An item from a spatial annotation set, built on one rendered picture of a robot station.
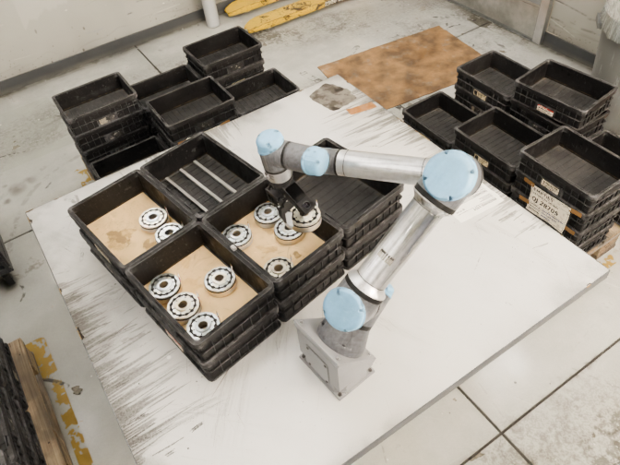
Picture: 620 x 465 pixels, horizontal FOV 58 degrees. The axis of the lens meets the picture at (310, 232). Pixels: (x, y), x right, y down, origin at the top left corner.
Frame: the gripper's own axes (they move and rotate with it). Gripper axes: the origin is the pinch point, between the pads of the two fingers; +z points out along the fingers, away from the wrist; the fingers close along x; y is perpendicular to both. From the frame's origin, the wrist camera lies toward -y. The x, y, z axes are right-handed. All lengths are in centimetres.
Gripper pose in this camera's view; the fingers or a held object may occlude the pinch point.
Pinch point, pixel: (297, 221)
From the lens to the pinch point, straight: 174.3
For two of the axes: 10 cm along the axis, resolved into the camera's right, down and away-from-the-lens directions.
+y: -6.8, -5.0, 5.3
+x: -7.1, 6.2, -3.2
